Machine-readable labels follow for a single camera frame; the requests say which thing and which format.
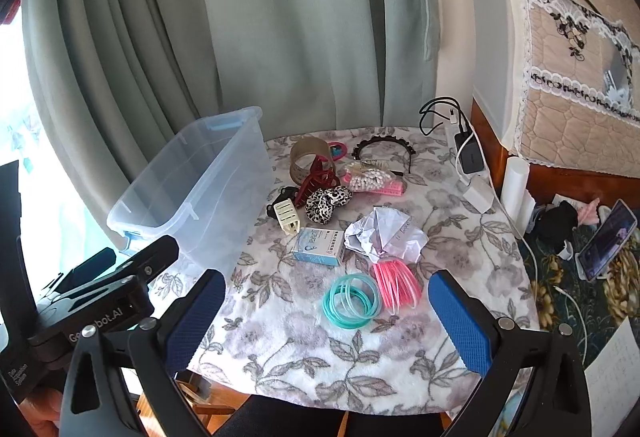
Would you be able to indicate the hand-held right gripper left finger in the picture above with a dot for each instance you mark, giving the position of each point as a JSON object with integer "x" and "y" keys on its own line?
{"x": 196, "y": 322}

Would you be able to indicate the beige quilted lace cover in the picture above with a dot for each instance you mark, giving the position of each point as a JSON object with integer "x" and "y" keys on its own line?
{"x": 560, "y": 67}

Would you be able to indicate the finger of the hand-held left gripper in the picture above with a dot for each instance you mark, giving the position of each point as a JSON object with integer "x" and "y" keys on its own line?
{"x": 150, "y": 262}
{"x": 92, "y": 267}

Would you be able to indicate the floral fleece blanket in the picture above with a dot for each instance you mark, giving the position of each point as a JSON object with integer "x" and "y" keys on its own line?
{"x": 300, "y": 352}

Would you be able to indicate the brown packing tape roll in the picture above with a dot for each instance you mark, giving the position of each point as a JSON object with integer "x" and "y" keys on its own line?
{"x": 305, "y": 167}

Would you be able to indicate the wooden cabinet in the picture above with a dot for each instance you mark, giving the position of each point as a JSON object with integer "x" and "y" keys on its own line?
{"x": 550, "y": 179}

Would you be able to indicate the pink small object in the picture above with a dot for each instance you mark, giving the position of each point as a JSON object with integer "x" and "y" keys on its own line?
{"x": 589, "y": 212}

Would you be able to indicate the black bundled object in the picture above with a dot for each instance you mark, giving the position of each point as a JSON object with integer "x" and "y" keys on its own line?
{"x": 560, "y": 222}

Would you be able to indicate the black toothed headband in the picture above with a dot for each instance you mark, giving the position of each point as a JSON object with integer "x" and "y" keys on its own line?
{"x": 382, "y": 140}

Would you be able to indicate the white and blue box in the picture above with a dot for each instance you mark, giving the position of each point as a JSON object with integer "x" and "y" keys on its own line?
{"x": 317, "y": 244}

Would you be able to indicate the black charger block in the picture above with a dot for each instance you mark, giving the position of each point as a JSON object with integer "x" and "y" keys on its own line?
{"x": 472, "y": 154}

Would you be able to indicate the bag of cotton swabs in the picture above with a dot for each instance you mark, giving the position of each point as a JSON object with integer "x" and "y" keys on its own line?
{"x": 370, "y": 178}

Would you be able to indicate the white power strip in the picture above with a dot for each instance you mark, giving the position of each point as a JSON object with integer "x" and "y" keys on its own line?
{"x": 457, "y": 149}

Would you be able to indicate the smartphone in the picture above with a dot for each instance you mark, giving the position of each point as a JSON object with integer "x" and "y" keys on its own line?
{"x": 607, "y": 242}

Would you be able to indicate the cream plastic hair clip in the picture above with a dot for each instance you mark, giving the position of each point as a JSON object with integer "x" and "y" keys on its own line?
{"x": 289, "y": 217}

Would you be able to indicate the leopard print scrunchie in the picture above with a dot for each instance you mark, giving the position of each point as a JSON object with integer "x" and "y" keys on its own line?
{"x": 322, "y": 204}

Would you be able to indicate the dark red hair claw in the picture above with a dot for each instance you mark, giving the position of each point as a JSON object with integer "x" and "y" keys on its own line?
{"x": 315, "y": 177}

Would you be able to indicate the white appliance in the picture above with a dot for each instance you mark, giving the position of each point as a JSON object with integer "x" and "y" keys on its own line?
{"x": 492, "y": 67}

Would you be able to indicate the dark floral cloth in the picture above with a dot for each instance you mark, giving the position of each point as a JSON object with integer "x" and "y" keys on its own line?
{"x": 550, "y": 297}

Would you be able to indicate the person's left hand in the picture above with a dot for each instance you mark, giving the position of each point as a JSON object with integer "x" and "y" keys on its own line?
{"x": 45, "y": 414}

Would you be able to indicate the grey green curtain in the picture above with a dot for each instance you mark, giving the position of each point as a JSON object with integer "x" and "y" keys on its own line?
{"x": 250, "y": 17}

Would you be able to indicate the white charger adapter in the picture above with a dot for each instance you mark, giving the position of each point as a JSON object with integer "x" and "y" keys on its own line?
{"x": 479, "y": 194}

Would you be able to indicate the pink hair roller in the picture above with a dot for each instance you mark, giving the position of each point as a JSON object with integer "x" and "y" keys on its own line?
{"x": 385, "y": 191}

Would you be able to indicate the small pink round mirror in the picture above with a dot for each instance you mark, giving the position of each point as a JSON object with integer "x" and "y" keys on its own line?
{"x": 339, "y": 151}

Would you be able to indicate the white cylinder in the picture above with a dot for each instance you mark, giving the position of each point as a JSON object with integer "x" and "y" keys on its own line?
{"x": 516, "y": 192}

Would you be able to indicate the crumpled white paper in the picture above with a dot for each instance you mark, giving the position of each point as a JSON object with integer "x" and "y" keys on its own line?
{"x": 385, "y": 229}

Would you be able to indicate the white paper sheet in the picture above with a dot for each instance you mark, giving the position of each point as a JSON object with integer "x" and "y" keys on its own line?
{"x": 617, "y": 367}

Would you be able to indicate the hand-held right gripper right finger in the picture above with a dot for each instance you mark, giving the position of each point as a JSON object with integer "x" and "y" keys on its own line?
{"x": 460, "y": 322}

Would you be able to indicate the clear plastic storage container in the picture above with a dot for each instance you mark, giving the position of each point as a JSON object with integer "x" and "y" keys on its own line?
{"x": 200, "y": 177}

